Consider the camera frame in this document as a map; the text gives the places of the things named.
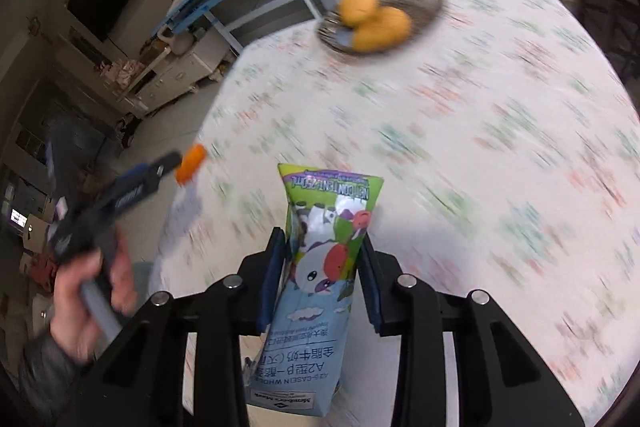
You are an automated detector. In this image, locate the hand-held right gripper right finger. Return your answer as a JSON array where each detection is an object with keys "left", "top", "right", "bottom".
[{"left": 357, "top": 236, "right": 587, "bottom": 427}]

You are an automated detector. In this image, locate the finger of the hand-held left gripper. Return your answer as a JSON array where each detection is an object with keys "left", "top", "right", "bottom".
[
  {"left": 125, "top": 150, "right": 184, "bottom": 182},
  {"left": 111, "top": 174, "right": 168, "bottom": 214}
]

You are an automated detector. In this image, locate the pink kettlebell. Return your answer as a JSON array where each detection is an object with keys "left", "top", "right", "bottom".
[{"left": 159, "top": 26, "right": 196, "bottom": 56}]

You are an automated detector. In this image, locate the blue milk carton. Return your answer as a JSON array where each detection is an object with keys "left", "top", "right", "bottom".
[{"left": 244, "top": 162, "right": 385, "bottom": 419}]

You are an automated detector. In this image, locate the cream television stand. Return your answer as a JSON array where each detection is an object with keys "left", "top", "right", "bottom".
[{"left": 54, "top": 32, "right": 237, "bottom": 118}]

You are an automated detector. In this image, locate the person's left hand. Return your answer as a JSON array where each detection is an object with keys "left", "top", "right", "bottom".
[{"left": 49, "top": 226, "right": 139, "bottom": 359}]

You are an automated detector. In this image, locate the yellow mango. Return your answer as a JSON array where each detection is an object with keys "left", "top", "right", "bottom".
[
  {"left": 352, "top": 6, "right": 413, "bottom": 54},
  {"left": 338, "top": 0, "right": 379, "bottom": 28}
]

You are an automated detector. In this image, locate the person's left forearm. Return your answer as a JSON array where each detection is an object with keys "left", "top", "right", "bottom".
[{"left": 17, "top": 331, "right": 103, "bottom": 427}]

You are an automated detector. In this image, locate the floral tablecloth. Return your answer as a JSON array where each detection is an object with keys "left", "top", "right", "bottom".
[{"left": 154, "top": 0, "right": 640, "bottom": 427}]

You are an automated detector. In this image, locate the woven grey fruit plate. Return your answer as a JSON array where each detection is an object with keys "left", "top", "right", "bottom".
[{"left": 314, "top": 0, "right": 445, "bottom": 56}]

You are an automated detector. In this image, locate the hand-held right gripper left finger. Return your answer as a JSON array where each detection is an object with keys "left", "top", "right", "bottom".
[{"left": 57, "top": 227, "right": 289, "bottom": 427}]

